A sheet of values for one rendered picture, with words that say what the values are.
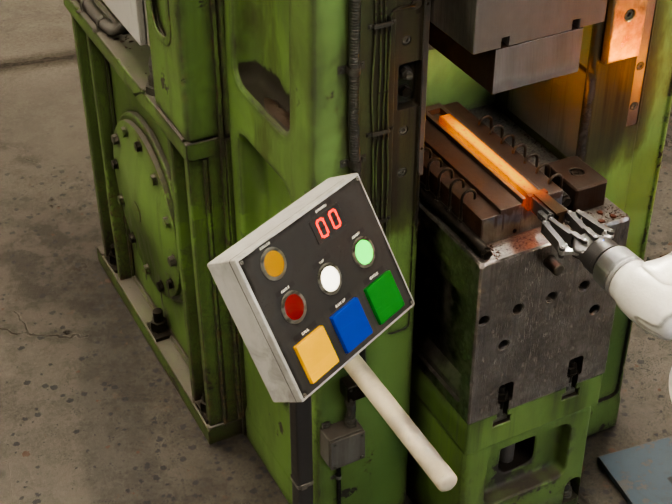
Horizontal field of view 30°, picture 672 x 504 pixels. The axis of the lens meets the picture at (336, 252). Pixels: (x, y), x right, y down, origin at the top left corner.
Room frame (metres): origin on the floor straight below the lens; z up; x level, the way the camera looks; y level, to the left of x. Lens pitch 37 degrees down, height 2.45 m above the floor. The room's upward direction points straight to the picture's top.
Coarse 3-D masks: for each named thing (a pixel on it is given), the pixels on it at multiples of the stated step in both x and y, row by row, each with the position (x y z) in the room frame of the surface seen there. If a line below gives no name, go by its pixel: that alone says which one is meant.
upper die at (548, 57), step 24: (432, 24) 2.29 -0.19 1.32; (456, 48) 2.20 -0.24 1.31; (504, 48) 2.10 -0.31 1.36; (528, 48) 2.12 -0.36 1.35; (552, 48) 2.15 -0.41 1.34; (576, 48) 2.17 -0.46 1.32; (480, 72) 2.13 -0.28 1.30; (504, 72) 2.10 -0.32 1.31; (528, 72) 2.12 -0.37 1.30; (552, 72) 2.15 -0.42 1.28
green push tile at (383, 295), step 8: (384, 272) 1.84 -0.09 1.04; (376, 280) 1.81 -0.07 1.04; (384, 280) 1.82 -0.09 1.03; (392, 280) 1.83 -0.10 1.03; (368, 288) 1.79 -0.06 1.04; (376, 288) 1.80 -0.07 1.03; (384, 288) 1.81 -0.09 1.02; (392, 288) 1.82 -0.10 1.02; (368, 296) 1.78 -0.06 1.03; (376, 296) 1.79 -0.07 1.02; (384, 296) 1.80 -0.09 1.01; (392, 296) 1.81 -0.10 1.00; (400, 296) 1.82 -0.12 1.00; (376, 304) 1.78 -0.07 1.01; (384, 304) 1.79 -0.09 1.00; (392, 304) 1.80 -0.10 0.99; (400, 304) 1.81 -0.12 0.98; (376, 312) 1.77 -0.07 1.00; (384, 312) 1.78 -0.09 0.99; (392, 312) 1.79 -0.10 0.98; (384, 320) 1.77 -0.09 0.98
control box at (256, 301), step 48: (336, 192) 1.87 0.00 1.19; (240, 240) 1.77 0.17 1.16; (288, 240) 1.75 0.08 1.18; (336, 240) 1.81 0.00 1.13; (384, 240) 1.88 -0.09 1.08; (240, 288) 1.65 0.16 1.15; (288, 288) 1.69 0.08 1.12; (288, 336) 1.63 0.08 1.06; (336, 336) 1.69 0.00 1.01; (288, 384) 1.59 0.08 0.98
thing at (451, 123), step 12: (444, 120) 2.44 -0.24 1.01; (456, 120) 2.44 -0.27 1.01; (456, 132) 2.39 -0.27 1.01; (468, 132) 2.38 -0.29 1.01; (468, 144) 2.34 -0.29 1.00; (480, 144) 2.33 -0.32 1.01; (480, 156) 2.30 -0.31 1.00; (492, 156) 2.28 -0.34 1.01; (504, 168) 2.24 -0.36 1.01; (516, 180) 2.19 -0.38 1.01; (528, 192) 2.15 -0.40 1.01; (540, 192) 2.13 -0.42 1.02; (528, 204) 2.12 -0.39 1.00; (552, 204) 2.09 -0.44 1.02
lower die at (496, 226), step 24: (432, 120) 2.45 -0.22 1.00; (432, 144) 2.36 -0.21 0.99; (456, 144) 2.36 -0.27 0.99; (504, 144) 2.36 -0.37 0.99; (432, 168) 2.28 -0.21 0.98; (456, 168) 2.27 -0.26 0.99; (480, 168) 2.27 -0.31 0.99; (528, 168) 2.26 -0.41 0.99; (432, 192) 2.26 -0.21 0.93; (456, 192) 2.19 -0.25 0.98; (480, 192) 2.18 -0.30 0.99; (504, 192) 2.17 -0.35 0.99; (552, 192) 2.17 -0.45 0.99; (480, 216) 2.10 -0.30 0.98; (504, 216) 2.11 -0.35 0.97; (528, 216) 2.14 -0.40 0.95
